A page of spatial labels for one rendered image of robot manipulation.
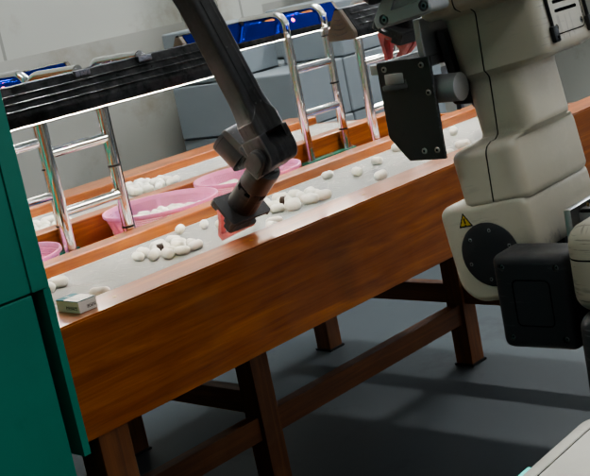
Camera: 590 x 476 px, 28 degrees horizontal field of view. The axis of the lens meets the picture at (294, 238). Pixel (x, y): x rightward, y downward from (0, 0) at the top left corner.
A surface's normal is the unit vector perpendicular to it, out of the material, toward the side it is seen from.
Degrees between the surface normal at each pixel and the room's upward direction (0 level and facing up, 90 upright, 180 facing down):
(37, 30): 90
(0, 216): 90
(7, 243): 90
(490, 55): 90
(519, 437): 0
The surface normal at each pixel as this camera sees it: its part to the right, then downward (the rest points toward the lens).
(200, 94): -0.61, 0.29
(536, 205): 0.72, -0.14
